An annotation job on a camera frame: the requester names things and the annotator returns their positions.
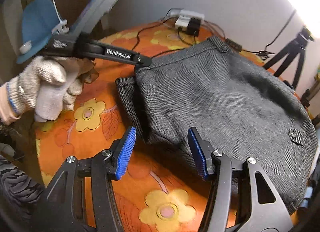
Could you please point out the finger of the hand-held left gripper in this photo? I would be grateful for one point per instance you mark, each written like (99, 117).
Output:
(117, 53)

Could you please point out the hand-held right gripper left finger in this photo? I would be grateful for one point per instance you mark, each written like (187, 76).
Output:
(126, 153)

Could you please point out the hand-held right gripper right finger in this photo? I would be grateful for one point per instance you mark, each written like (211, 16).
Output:
(197, 156)

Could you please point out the grey woven pants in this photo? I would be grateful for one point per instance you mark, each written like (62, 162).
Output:
(212, 96)

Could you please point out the person's left forearm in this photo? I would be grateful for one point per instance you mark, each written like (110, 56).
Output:
(5, 108)

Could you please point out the person's left hand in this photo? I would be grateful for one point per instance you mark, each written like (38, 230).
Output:
(45, 89)

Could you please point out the orange floral bedsheet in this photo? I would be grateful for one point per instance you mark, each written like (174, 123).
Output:
(87, 114)

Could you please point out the white power strip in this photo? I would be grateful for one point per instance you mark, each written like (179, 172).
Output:
(185, 20)

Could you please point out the black plug adapter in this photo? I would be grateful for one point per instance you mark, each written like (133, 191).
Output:
(193, 27)

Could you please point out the person's dark patterned clothing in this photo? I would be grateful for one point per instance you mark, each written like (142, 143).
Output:
(17, 187)

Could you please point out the small black tripod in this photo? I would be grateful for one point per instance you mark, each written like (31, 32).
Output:
(298, 46)

